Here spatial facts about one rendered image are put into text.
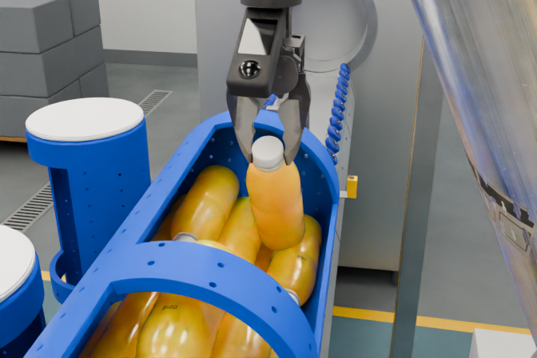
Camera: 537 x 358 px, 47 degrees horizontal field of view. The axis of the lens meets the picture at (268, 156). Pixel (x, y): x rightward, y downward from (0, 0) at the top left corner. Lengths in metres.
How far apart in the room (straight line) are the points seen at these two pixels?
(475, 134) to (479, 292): 2.55
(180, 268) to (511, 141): 0.42
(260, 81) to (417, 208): 1.07
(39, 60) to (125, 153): 2.30
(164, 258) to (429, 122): 1.06
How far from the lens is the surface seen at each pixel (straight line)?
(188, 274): 0.59
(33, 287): 1.02
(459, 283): 2.81
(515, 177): 0.23
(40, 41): 3.73
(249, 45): 0.69
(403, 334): 1.90
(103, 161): 1.48
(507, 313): 2.70
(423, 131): 1.58
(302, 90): 0.74
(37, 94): 3.83
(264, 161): 0.76
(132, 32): 5.73
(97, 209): 1.53
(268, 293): 0.62
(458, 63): 0.23
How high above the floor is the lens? 1.57
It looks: 24 degrees down
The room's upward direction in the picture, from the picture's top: straight up
